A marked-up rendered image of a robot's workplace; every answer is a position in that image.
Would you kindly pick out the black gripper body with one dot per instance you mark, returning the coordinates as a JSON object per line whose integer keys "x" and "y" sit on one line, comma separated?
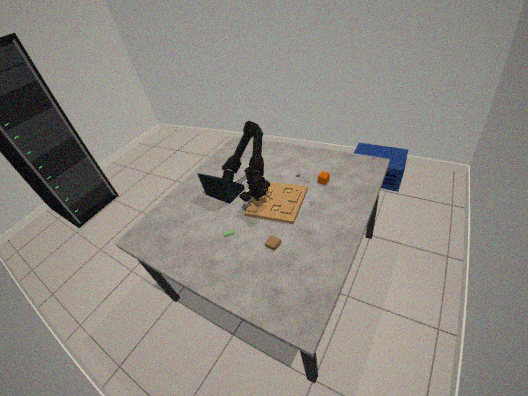
{"x": 246, "y": 195}

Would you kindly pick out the orange cube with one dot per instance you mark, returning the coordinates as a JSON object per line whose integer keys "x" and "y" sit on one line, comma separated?
{"x": 323, "y": 178}

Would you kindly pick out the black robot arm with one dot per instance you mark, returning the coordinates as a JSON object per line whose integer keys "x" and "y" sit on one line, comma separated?
{"x": 256, "y": 162}

